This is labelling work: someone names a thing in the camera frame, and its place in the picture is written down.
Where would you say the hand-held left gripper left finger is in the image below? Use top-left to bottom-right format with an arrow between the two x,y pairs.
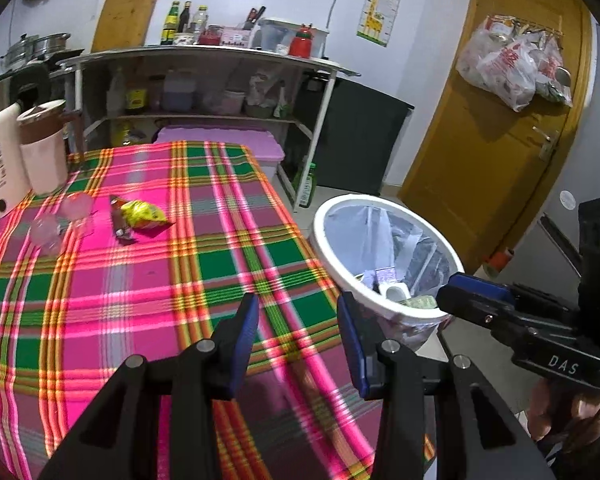
37,292 -> 260,480

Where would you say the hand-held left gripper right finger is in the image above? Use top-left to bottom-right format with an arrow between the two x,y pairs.
336,290 -> 556,480

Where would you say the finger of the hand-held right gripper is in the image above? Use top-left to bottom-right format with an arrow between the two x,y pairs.
437,285 -> 531,343
450,272 -> 516,304

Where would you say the white trash bin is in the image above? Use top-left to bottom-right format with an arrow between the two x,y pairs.
307,194 -> 466,353

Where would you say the person's right hand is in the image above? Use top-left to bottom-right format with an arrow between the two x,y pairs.
527,377 -> 600,443

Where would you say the orange floor object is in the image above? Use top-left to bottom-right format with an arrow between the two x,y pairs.
485,247 -> 513,271

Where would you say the clear plastic bin liner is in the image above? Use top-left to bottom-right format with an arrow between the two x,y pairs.
322,202 -> 458,353

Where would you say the pink green plaid tablecloth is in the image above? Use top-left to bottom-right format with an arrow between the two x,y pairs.
0,141 -> 438,480

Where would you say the yellow wooden door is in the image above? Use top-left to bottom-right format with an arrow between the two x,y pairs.
397,0 -> 598,276

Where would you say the green plastic bottle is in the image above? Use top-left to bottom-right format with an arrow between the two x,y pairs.
297,161 -> 318,209

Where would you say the yellow snack wrapper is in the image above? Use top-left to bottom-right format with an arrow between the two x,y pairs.
120,200 -> 168,231

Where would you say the brown snack wrapper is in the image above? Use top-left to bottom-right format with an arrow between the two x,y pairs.
110,195 -> 136,241

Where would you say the black cabinet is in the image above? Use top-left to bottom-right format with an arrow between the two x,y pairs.
292,72 -> 416,198

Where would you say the purple plastic storage box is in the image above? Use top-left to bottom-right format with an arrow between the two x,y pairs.
152,125 -> 286,186

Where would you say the clear plastic cup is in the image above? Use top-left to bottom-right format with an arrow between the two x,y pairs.
60,192 -> 96,223
30,215 -> 63,253

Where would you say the white red print plastic bag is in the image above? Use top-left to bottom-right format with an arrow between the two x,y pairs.
455,25 -> 538,111

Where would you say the clear hanging plastic bag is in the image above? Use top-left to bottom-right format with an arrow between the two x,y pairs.
532,35 -> 573,108

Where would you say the pink plastic tub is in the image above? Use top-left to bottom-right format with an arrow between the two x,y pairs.
222,89 -> 246,115

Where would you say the crumpled plastic bag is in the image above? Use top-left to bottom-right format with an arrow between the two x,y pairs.
245,72 -> 283,118

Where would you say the large translucent jug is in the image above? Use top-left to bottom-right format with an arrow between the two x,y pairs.
161,69 -> 198,113

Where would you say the dark bottle with yellow label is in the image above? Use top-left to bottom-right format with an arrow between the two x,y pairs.
125,87 -> 148,113

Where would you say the white plastic jug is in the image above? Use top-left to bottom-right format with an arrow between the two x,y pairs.
106,67 -> 127,116

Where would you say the white shelf rack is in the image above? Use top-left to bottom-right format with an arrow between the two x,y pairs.
57,44 -> 363,213

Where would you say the red thermos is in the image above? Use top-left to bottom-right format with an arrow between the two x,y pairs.
288,23 -> 315,58

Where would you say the pink plastic box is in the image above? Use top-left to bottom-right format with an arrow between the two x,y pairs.
220,27 -> 253,48

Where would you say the giraffe height chart poster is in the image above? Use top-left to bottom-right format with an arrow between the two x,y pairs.
356,0 -> 410,48

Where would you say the clear plastic container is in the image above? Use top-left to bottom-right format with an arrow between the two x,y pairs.
257,17 -> 328,58

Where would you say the knife block with knives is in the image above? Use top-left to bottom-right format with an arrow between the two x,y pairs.
242,6 -> 267,33

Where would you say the green glass bottle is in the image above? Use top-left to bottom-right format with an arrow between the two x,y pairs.
160,1 -> 181,46

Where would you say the black kettle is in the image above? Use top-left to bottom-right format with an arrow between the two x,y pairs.
9,60 -> 51,106

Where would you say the wooden cutting board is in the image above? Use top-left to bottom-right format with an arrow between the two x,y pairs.
91,0 -> 166,53

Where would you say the steel pot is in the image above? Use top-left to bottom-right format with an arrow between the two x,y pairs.
0,35 -> 38,68
32,32 -> 73,58

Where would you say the metal door handle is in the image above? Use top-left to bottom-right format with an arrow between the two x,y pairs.
532,125 -> 561,163

